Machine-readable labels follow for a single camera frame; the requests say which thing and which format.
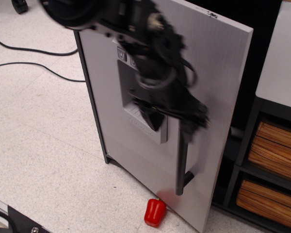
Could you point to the red bell pepper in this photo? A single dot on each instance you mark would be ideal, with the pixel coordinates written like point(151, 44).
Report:
point(154, 213)

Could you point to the dark grey shelf unit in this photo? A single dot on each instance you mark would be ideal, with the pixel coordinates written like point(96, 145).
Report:
point(236, 167)

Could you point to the lower woven storage basket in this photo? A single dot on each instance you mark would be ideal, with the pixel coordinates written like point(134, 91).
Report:
point(265, 201)

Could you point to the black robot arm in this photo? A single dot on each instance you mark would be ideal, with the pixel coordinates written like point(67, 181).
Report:
point(139, 27)

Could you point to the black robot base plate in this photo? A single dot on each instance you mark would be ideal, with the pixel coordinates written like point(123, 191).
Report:
point(23, 223)

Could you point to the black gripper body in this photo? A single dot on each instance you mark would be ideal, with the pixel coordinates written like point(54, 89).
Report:
point(170, 98)

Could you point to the black caster wheel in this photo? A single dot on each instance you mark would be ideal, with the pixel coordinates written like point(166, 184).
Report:
point(20, 6)

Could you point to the grey water dispenser panel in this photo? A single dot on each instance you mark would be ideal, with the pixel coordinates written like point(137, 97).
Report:
point(126, 71)

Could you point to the black bar door handle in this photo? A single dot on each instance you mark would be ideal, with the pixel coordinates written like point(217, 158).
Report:
point(183, 177)

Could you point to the white countertop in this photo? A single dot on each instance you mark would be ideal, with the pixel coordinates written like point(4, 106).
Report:
point(275, 80)

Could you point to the upper woven storage basket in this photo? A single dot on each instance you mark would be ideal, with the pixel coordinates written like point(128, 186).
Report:
point(271, 148)

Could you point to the dark fridge cabinet body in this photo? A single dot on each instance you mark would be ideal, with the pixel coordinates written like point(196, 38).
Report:
point(260, 15)

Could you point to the grey toy fridge door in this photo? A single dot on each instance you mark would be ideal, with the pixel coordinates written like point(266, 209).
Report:
point(217, 48)

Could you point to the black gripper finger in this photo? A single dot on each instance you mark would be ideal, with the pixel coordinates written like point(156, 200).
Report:
point(186, 130)
point(151, 115)

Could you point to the woven storage basket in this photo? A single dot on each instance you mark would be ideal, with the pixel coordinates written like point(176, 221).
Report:
point(271, 148)
point(265, 201)

